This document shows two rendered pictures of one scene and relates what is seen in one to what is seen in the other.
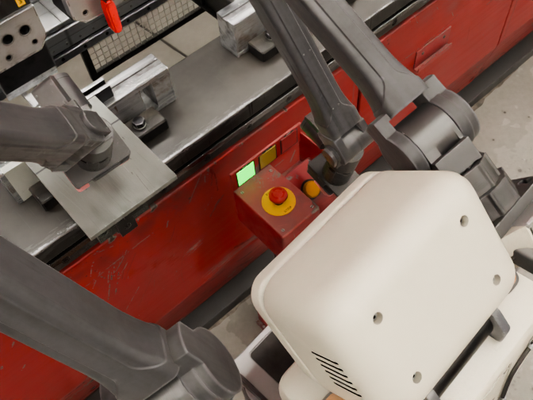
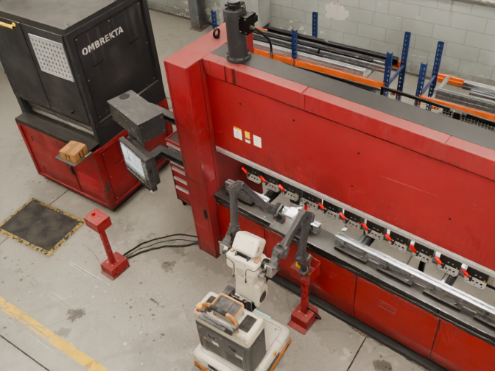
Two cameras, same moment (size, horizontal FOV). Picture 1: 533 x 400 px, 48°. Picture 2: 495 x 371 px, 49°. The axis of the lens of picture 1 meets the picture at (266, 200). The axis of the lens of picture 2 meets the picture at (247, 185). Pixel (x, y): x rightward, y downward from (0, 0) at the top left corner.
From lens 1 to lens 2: 3.86 m
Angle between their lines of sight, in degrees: 50
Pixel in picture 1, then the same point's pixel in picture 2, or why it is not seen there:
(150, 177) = (283, 230)
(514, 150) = not seen: outside the picture
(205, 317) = (297, 291)
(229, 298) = not seen: hidden behind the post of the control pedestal
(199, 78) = (325, 237)
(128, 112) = not seen: hidden behind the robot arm
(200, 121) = (311, 240)
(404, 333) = (239, 241)
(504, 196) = (271, 262)
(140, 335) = (236, 221)
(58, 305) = (233, 210)
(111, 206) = (275, 227)
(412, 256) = (246, 238)
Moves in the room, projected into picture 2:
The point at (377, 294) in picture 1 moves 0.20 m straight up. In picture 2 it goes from (241, 235) to (239, 217)
